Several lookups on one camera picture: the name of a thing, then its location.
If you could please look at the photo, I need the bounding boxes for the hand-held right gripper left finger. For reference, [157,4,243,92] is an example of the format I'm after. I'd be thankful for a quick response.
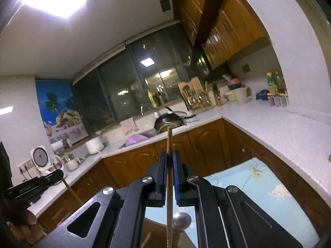
[34,150,168,248]

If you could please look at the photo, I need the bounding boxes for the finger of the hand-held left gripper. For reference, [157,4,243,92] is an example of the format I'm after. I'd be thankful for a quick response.
[6,169,65,204]

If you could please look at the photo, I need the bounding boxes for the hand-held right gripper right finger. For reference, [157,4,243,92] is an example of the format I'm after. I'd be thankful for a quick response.
[172,150,303,248]

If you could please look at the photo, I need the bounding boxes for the wooden chopstick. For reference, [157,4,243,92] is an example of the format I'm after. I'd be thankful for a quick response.
[63,178,83,206]
[165,126,173,248]

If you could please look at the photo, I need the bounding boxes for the brown paper bag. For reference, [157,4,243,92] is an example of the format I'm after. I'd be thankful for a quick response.
[141,216,198,248]

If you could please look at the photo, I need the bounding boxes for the white rice cooker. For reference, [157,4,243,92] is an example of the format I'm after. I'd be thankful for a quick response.
[30,147,68,179]

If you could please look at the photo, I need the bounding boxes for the wooden base cabinets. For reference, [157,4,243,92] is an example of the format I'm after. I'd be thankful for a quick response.
[36,118,331,238]

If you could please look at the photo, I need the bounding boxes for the metal spoon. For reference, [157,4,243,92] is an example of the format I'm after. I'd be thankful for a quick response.
[173,212,192,230]

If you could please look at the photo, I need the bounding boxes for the black wok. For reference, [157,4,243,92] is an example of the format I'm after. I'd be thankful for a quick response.
[154,111,197,133]

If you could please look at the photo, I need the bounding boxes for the beige dish towel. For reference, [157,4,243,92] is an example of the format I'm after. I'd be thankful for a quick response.
[120,117,139,135]

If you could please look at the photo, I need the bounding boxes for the white electric pot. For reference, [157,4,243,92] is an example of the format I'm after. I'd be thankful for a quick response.
[85,136,105,156]

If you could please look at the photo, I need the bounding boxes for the yellow bottle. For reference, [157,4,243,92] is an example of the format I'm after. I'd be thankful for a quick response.
[147,89,158,109]

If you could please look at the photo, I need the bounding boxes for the cutlery drying rack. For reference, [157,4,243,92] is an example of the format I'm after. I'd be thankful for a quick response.
[182,86,211,110]

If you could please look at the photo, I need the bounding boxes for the floral blue tablecloth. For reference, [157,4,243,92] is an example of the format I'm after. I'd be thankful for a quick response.
[143,157,320,248]

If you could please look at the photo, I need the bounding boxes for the wooden cutting board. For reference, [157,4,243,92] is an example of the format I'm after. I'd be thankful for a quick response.
[178,77,204,97]

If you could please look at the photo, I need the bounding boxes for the knife block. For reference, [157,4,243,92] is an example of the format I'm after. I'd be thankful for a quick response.
[212,82,223,106]

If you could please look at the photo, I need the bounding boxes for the dark window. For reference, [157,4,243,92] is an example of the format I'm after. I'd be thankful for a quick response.
[71,21,230,135]

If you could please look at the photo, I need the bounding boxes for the stacked pink green bowls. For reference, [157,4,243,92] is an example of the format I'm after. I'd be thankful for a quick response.
[227,79,242,91]

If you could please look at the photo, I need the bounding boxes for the purple cloth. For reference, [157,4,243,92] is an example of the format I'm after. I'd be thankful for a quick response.
[255,89,270,101]

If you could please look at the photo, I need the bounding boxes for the row of spice jars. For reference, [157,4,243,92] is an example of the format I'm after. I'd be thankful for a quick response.
[269,93,289,108]

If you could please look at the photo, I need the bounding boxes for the green label drink bottle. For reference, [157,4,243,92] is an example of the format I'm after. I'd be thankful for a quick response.
[267,72,278,94]

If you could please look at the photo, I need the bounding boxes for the clear plastic bottle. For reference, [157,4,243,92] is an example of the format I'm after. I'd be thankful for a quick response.
[276,71,285,91]

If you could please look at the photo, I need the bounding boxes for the white wall outlets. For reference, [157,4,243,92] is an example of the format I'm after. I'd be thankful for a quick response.
[17,160,34,174]

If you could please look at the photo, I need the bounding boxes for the tropical wall poster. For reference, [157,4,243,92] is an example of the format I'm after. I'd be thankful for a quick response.
[35,80,87,144]

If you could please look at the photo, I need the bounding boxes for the wooden wall cabinets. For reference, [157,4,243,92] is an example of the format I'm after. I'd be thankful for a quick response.
[169,0,268,70]

